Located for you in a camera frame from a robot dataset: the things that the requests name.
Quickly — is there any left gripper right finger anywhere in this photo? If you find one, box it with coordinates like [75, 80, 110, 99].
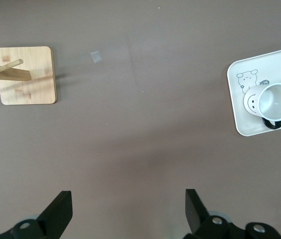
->
[185, 189, 243, 239]

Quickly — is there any wooden cup rack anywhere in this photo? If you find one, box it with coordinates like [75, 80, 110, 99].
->
[0, 45, 59, 106]

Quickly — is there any small clear tape patch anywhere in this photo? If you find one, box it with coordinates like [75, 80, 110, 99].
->
[90, 50, 103, 63]

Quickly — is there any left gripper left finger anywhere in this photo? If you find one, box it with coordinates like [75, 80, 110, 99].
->
[10, 191, 73, 239]

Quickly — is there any white smiley face mug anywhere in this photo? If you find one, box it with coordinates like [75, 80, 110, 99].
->
[243, 83, 281, 131]

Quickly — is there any beige rabbit print tray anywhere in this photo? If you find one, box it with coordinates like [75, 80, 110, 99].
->
[227, 45, 281, 137]

